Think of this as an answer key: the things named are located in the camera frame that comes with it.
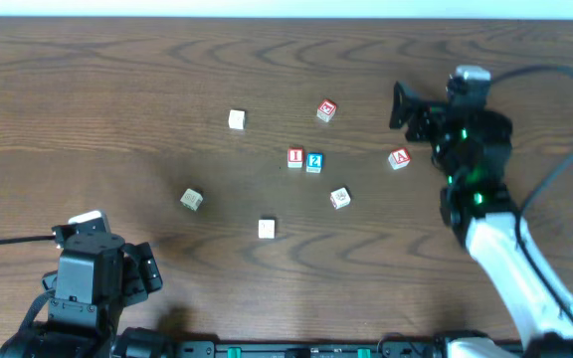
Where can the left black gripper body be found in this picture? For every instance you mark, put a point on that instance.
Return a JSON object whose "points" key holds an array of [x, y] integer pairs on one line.
{"points": [[143, 271]]}

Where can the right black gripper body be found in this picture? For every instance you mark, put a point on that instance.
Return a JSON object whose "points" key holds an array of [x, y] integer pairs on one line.
{"points": [[421, 117]]}

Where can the blue number 2 block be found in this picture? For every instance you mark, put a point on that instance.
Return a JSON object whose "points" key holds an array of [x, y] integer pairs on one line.
{"points": [[314, 162]]}

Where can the red letter I block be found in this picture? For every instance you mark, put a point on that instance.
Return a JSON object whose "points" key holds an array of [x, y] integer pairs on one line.
{"points": [[295, 157]]}

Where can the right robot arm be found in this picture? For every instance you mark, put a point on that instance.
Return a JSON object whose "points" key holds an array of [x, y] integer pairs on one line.
{"points": [[489, 225]]}

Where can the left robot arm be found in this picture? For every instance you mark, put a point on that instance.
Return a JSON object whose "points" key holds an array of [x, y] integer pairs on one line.
{"points": [[35, 338]]}

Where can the red letter A block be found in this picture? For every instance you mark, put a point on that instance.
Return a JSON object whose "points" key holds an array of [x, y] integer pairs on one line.
{"points": [[399, 158]]}

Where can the red letter E block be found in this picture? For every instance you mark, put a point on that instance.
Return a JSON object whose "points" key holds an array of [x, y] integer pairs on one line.
{"points": [[326, 110]]}

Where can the wooden block green side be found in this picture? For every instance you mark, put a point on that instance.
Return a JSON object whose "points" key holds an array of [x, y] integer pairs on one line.
{"points": [[191, 199]]}

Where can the wooden block with M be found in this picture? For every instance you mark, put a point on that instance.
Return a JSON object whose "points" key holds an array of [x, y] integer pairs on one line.
{"points": [[340, 198]]}

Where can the wooden block blue H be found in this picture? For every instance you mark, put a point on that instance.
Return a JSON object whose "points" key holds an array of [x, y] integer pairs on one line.
{"points": [[267, 229]]}

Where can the plain wooden block upper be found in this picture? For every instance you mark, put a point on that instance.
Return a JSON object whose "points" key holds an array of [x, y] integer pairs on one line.
{"points": [[237, 119]]}

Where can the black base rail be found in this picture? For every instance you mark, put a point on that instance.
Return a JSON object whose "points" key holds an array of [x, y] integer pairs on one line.
{"points": [[385, 349]]}

